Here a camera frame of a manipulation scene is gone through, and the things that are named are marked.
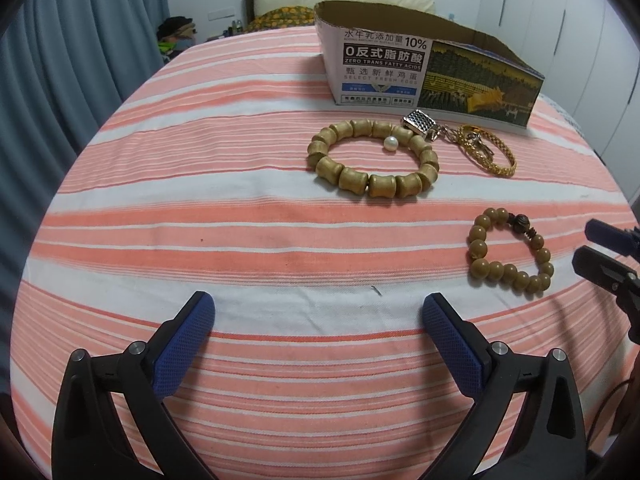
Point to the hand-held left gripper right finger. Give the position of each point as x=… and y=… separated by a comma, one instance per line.
x=452, y=347

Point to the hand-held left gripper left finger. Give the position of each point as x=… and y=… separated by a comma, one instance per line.
x=182, y=347

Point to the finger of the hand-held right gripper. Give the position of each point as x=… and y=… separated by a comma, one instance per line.
x=607, y=235
x=597, y=264

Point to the white pearl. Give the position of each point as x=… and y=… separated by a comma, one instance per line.
x=390, y=144

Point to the printed cardboard box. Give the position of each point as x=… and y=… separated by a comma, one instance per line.
x=380, y=60

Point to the orange white striped cloth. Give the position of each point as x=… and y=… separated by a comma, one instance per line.
x=225, y=220

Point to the white wardrobe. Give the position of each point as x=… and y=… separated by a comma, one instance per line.
x=565, y=20

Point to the blue grey curtain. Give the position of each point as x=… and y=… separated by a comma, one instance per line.
x=60, y=60

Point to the dark wooden nightstand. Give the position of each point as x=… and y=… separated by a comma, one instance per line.
x=216, y=36

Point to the stuffed toy with black hat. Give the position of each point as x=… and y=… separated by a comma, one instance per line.
x=175, y=32

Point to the yellow floral bed cover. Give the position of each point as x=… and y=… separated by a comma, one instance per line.
x=280, y=16

